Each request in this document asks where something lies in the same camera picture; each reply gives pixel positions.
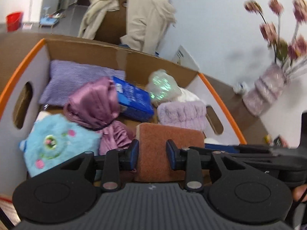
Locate pink sponge block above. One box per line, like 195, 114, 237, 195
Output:
134, 123, 205, 183

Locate lilac fluffy cloth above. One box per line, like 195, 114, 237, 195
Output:
157, 101, 207, 131

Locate pink satin cloth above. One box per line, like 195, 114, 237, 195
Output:
64, 76, 135, 155

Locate blue tissue pack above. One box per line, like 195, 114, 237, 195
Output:
112, 76, 154, 122

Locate white cloth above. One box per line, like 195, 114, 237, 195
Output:
176, 88, 203, 102

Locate blue plush monster toy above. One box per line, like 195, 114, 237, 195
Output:
19, 112, 101, 177

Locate person hand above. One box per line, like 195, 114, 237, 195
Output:
292, 184, 307, 201

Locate red black box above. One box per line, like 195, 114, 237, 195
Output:
273, 135, 289, 148

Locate pink ceramic vase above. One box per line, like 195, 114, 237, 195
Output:
243, 64, 288, 116

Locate purple folded towel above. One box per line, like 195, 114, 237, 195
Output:
39, 60, 126, 107

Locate dried pink roses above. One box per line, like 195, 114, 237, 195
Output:
243, 0, 306, 78

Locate brown cardboard box behind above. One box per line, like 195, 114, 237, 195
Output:
94, 0, 127, 45

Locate orange cardboard box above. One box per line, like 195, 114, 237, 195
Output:
1, 34, 246, 195

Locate beige coat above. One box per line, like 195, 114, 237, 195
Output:
78, 0, 176, 55

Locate blue small stool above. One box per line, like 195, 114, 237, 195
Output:
39, 7, 60, 29

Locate red bucket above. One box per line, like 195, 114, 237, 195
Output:
6, 12, 23, 32

